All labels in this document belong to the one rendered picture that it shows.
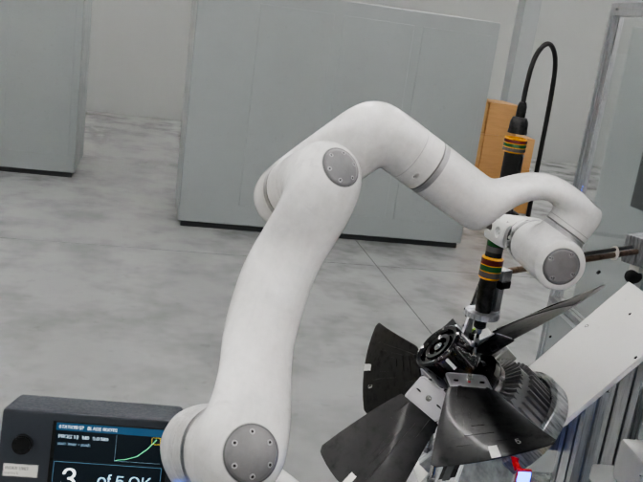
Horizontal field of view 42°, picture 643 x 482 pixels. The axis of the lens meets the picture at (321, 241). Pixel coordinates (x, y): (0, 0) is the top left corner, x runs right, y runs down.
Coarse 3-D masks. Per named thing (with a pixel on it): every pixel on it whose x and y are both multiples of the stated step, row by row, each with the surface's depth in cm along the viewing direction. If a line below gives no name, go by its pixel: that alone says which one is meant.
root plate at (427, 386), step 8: (424, 376) 181; (416, 384) 180; (424, 384) 180; (432, 384) 180; (408, 392) 180; (416, 392) 180; (424, 392) 179; (432, 392) 179; (440, 392) 179; (416, 400) 179; (424, 400) 179; (432, 400) 178; (440, 400) 178; (424, 408) 178; (432, 408) 178; (432, 416) 177
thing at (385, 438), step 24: (384, 408) 180; (408, 408) 178; (360, 432) 179; (384, 432) 177; (408, 432) 176; (432, 432) 175; (336, 456) 179; (360, 456) 176; (384, 456) 174; (408, 456) 173; (360, 480) 173; (384, 480) 172
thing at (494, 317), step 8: (504, 272) 166; (512, 272) 168; (504, 280) 167; (496, 288) 167; (504, 288) 167; (496, 296) 167; (496, 304) 168; (464, 312) 168; (472, 312) 166; (496, 312) 168; (480, 320) 165; (488, 320) 165; (496, 320) 166
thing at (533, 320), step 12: (600, 288) 170; (564, 300) 163; (576, 300) 157; (540, 312) 162; (552, 312) 172; (564, 312) 176; (516, 324) 171; (528, 324) 174; (540, 324) 177; (516, 336) 178
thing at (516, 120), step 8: (520, 104) 156; (520, 112) 157; (512, 120) 157; (520, 120) 156; (512, 128) 157; (520, 128) 156; (480, 280) 165; (488, 280) 164; (480, 288) 165; (488, 288) 165; (480, 296) 166; (488, 296) 165; (480, 304) 166; (488, 304) 166; (480, 312) 166; (488, 312) 166; (480, 328) 167
